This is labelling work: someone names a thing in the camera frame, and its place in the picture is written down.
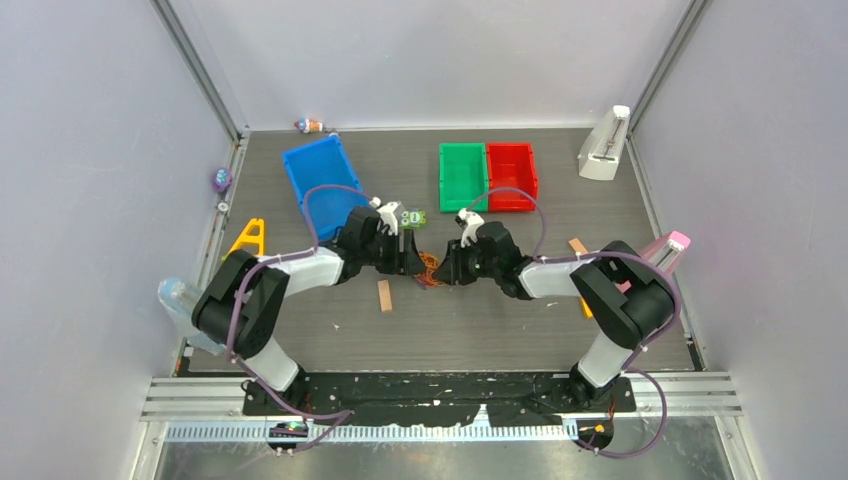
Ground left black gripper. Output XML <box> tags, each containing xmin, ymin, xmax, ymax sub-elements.
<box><xmin>360</xmin><ymin>228</ymin><xmax>425</xmax><ymax>276</ymax></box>

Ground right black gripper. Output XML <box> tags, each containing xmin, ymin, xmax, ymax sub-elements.
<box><xmin>434</xmin><ymin>236</ymin><xmax>501</xmax><ymax>286</ymax></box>

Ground orange cable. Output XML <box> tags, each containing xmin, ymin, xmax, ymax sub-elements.
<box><xmin>414</xmin><ymin>251</ymin><xmax>444</xmax><ymax>291</ymax></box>

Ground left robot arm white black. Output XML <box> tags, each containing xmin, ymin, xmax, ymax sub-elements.
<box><xmin>191</xmin><ymin>206</ymin><xmax>426</xmax><ymax>414</ymax></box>

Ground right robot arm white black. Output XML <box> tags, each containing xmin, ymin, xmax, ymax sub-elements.
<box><xmin>433</xmin><ymin>222</ymin><xmax>680</xmax><ymax>411</ymax></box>

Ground small wooden block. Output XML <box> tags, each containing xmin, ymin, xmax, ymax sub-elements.
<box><xmin>377</xmin><ymin>279</ymin><xmax>393</xmax><ymax>313</ymax></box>

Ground green monster toy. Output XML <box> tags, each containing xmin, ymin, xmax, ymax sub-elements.
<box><xmin>399</xmin><ymin>210</ymin><xmax>427</xmax><ymax>230</ymax></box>

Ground green plastic bin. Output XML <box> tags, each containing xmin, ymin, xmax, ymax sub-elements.
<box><xmin>439</xmin><ymin>143</ymin><xmax>489</xmax><ymax>213</ymax></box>

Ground red plastic bin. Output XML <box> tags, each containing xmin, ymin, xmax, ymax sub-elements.
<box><xmin>486</xmin><ymin>143</ymin><xmax>538</xmax><ymax>212</ymax></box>

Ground wooden block right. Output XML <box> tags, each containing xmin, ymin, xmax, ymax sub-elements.
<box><xmin>568</xmin><ymin>238</ymin><xmax>588</xmax><ymax>255</ymax></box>

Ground yellow triangle block right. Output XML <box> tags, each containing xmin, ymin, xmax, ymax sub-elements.
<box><xmin>580</xmin><ymin>298</ymin><xmax>593</xmax><ymax>318</ymax></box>

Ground yellow triangle block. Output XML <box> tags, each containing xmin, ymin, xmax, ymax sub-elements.
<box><xmin>227</xmin><ymin>218</ymin><xmax>266</xmax><ymax>256</ymax></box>
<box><xmin>580</xmin><ymin>298</ymin><xmax>593</xmax><ymax>318</ymax></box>

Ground yellow triangle block left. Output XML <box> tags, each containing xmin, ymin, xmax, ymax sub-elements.
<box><xmin>227</xmin><ymin>218</ymin><xmax>266</xmax><ymax>256</ymax></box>

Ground small figurine toy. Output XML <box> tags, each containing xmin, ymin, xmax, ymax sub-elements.
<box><xmin>293</xmin><ymin>118</ymin><xmax>325</xmax><ymax>134</ymax></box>

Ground white metronome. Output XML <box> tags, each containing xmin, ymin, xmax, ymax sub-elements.
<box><xmin>578</xmin><ymin>105</ymin><xmax>631</xmax><ymax>181</ymax></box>

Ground purple round toy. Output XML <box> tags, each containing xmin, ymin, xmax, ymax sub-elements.
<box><xmin>212</xmin><ymin>167</ymin><xmax>233</xmax><ymax>194</ymax></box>

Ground pink metronome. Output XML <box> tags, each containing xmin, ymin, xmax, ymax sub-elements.
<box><xmin>639</xmin><ymin>230</ymin><xmax>691</xmax><ymax>276</ymax></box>

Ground clear plastic container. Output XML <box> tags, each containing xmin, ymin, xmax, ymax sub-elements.
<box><xmin>158</xmin><ymin>277</ymin><xmax>225</xmax><ymax>356</ymax></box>

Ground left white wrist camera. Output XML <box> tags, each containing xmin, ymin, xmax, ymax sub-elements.
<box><xmin>368</xmin><ymin>197</ymin><xmax>404</xmax><ymax>236</ymax></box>

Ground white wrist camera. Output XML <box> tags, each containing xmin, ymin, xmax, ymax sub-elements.
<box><xmin>455</xmin><ymin>208</ymin><xmax>485</xmax><ymax>248</ymax></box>
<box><xmin>368</xmin><ymin>197</ymin><xmax>404</xmax><ymax>236</ymax></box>

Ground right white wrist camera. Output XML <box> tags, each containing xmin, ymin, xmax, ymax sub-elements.
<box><xmin>455</xmin><ymin>208</ymin><xmax>485</xmax><ymax>248</ymax></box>

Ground aluminium rail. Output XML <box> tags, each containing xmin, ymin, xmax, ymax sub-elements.
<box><xmin>141</xmin><ymin>372</ymin><xmax>742</xmax><ymax>443</ymax></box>

